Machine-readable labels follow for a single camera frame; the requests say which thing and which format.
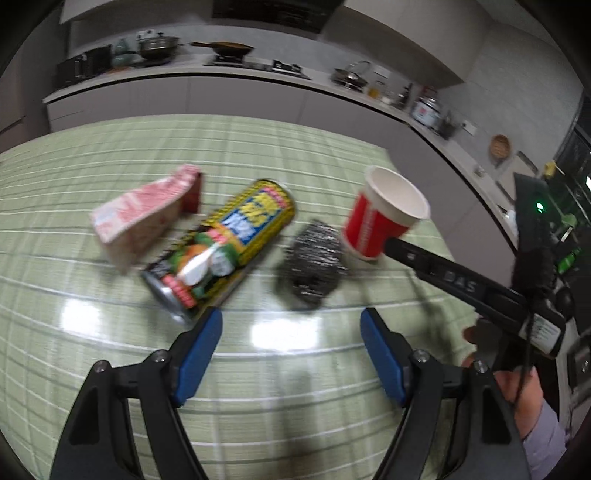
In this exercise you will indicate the dark bottle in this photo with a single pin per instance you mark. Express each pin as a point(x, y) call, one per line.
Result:
point(406, 97)

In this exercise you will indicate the red paper cup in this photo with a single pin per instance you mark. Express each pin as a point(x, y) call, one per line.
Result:
point(369, 221)

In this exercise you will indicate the green checked tablecloth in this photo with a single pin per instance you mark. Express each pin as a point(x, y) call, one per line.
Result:
point(286, 415)

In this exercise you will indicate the black range hood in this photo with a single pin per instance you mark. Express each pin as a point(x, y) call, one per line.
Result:
point(277, 14)

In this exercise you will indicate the white rice cooker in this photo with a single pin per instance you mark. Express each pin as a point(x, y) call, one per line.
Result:
point(427, 113)

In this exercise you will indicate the pink white carton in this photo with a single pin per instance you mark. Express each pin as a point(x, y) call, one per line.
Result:
point(134, 212)

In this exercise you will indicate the person's right hand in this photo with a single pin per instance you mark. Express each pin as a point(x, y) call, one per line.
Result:
point(526, 397)

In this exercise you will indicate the round wooden board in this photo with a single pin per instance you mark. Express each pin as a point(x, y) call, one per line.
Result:
point(500, 147)

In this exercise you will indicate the black utensil holder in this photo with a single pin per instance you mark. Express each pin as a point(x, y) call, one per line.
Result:
point(445, 127)

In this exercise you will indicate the white wall outlet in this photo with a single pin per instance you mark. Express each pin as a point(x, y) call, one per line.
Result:
point(469, 127)

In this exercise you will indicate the grey kitchen counter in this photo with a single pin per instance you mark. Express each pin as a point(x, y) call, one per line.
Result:
point(231, 97)

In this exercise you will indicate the gas stove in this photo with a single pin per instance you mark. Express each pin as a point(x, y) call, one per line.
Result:
point(258, 64)

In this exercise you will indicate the yellow oil jar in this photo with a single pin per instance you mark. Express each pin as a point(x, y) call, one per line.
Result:
point(376, 91)

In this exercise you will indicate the small white cup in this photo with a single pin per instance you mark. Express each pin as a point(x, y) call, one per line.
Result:
point(480, 171)

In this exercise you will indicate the yellow blue drink can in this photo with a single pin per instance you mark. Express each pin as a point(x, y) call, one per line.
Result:
point(240, 226)

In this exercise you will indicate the teal teapot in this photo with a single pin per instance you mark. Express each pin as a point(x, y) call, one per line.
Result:
point(122, 57)

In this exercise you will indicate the person's right forearm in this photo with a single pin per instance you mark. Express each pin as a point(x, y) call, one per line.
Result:
point(545, 447)

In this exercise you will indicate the pot with glass lid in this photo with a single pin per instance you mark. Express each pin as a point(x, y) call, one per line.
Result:
point(159, 46)

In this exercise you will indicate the steel wool scrubber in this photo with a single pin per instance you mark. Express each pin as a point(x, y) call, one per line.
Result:
point(314, 258)

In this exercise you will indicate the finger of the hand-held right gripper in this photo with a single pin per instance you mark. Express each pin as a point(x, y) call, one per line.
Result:
point(443, 274)

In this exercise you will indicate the black toaster oven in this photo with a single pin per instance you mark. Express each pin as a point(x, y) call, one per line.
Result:
point(83, 67)

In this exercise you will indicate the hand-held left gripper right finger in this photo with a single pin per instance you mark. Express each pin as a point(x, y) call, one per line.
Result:
point(383, 350)

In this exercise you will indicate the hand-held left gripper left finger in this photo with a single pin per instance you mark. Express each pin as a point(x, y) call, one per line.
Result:
point(198, 355)

